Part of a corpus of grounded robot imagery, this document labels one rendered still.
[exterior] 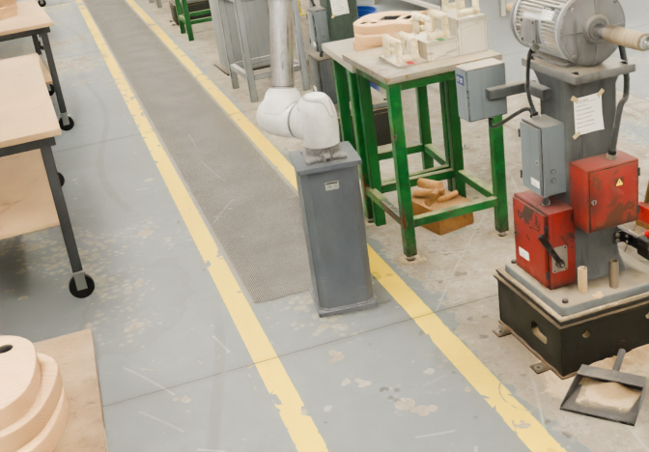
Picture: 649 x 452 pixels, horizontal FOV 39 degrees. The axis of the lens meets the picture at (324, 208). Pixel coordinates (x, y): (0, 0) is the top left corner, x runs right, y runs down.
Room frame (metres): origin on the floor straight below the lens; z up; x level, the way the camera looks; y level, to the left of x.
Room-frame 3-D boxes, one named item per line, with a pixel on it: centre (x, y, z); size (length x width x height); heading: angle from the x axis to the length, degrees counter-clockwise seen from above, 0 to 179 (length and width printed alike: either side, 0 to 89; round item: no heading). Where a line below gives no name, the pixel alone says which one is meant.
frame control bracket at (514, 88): (3.24, -0.74, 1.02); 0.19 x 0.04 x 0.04; 105
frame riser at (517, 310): (3.14, -0.96, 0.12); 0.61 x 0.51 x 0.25; 105
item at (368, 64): (4.35, -0.56, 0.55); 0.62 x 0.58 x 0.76; 15
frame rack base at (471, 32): (4.34, -0.77, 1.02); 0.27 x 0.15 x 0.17; 14
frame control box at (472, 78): (3.23, -0.68, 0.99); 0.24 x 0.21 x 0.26; 15
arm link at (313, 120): (3.73, -0.02, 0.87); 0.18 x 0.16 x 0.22; 50
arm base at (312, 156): (3.70, -0.03, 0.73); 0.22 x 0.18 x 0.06; 7
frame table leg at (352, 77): (4.55, -0.24, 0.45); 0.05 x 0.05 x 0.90; 15
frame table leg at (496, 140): (4.15, -0.87, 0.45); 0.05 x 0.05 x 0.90; 15
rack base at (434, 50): (4.30, -0.62, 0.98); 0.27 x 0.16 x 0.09; 14
